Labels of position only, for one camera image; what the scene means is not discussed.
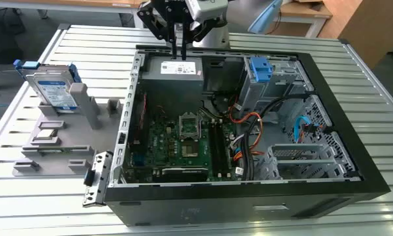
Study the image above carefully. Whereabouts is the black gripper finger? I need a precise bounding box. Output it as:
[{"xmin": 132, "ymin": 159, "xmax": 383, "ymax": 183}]
[
  {"xmin": 182, "ymin": 17, "xmax": 230, "ymax": 61},
  {"xmin": 136, "ymin": 3, "xmax": 179, "ymax": 60}
]

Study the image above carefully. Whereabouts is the hard disk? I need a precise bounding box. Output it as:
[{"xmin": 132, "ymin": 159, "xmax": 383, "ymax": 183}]
[{"xmin": 14, "ymin": 59, "xmax": 83, "ymax": 114}]

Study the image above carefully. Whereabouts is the blue data wire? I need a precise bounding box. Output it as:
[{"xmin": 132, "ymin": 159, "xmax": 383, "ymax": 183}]
[{"xmin": 295, "ymin": 115, "xmax": 315, "ymax": 143}]

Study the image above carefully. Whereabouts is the orange power wire with connector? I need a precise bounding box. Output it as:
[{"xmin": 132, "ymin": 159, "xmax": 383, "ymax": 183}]
[{"xmin": 300, "ymin": 122, "xmax": 335, "ymax": 143}]

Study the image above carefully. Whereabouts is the silver disk bay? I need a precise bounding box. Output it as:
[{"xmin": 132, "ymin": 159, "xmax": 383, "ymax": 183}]
[{"xmin": 267, "ymin": 144, "xmax": 362, "ymax": 180}]

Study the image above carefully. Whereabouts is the white framed desk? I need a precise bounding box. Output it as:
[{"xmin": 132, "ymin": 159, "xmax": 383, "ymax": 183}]
[{"xmin": 0, "ymin": 0, "xmax": 152, "ymax": 29}]

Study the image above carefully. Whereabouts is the blue plastic drive carrier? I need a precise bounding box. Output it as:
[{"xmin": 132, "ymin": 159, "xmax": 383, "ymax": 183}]
[{"xmin": 248, "ymin": 57, "xmax": 274, "ymax": 84}]

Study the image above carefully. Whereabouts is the grey power supply unit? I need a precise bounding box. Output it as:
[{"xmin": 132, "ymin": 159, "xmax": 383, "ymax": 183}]
[{"xmin": 140, "ymin": 56, "xmax": 206, "ymax": 116}]

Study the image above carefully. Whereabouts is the wooden desk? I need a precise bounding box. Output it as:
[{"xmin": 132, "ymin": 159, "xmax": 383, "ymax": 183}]
[{"xmin": 275, "ymin": 0, "xmax": 334, "ymax": 37}]

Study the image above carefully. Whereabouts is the silver drive cage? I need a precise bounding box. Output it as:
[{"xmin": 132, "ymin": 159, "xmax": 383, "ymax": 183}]
[{"xmin": 239, "ymin": 56, "xmax": 315, "ymax": 114}]

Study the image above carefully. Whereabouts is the CPU socket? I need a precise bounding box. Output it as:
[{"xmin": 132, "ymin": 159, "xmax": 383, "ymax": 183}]
[{"xmin": 178, "ymin": 112, "xmax": 204, "ymax": 141}]

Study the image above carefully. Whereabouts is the black waste bin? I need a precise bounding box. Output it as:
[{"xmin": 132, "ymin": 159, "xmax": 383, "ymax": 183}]
[{"xmin": 0, "ymin": 7, "xmax": 27, "ymax": 65}]

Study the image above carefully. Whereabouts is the black RAM slot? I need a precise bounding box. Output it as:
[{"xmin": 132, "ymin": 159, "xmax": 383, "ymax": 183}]
[
  {"xmin": 208, "ymin": 118, "xmax": 223, "ymax": 178},
  {"xmin": 218, "ymin": 118, "xmax": 234, "ymax": 178}
]

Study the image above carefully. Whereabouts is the green motherboard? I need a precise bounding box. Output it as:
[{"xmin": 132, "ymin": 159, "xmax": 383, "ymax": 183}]
[{"xmin": 123, "ymin": 115, "xmax": 247, "ymax": 183}]

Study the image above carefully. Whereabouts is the wooden cabinet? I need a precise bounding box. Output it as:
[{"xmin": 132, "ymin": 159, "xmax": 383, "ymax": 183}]
[{"xmin": 319, "ymin": 0, "xmax": 393, "ymax": 69}]

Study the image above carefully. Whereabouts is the grey parts rack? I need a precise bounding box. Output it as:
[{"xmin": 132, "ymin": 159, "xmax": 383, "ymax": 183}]
[{"xmin": 12, "ymin": 83, "xmax": 124, "ymax": 178}]

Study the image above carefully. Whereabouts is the CPU chip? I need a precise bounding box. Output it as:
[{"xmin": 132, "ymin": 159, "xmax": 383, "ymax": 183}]
[{"xmin": 35, "ymin": 129, "xmax": 59, "ymax": 140}]

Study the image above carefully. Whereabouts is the black graphics card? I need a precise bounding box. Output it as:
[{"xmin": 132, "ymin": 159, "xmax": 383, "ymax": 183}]
[{"xmin": 152, "ymin": 167, "xmax": 210, "ymax": 183}]

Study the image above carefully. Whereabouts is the green RAM stick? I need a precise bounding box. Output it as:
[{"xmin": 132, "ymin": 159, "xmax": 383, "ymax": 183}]
[{"xmin": 38, "ymin": 147, "xmax": 75, "ymax": 154}]

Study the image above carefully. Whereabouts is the black PC case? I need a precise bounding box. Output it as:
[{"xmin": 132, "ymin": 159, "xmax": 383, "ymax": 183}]
[{"xmin": 82, "ymin": 44, "xmax": 392, "ymax": 227}]

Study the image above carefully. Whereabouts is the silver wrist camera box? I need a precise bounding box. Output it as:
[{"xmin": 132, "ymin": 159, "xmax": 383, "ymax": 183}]
[{"xmin": 186, "ymin": 0, "xmax": 230, "ymax": 22}]

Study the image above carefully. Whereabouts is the orange wire bundle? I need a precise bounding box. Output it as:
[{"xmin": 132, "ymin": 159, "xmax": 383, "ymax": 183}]
[{"xmin": 228, "ymin": 105, "xmax": 266, "ymax": 158}]

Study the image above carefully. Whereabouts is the black cable bundle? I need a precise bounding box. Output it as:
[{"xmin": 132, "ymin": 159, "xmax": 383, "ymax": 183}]
[{"xmin": 240, "ymin": 90, "xmax": 318, "ymax": 181}]

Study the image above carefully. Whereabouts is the silver card retention bracket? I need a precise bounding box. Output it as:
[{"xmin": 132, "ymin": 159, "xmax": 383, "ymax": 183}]
[{"xmin": 82, "ymin": 150, "xmax": 115, "ymax": 207}]

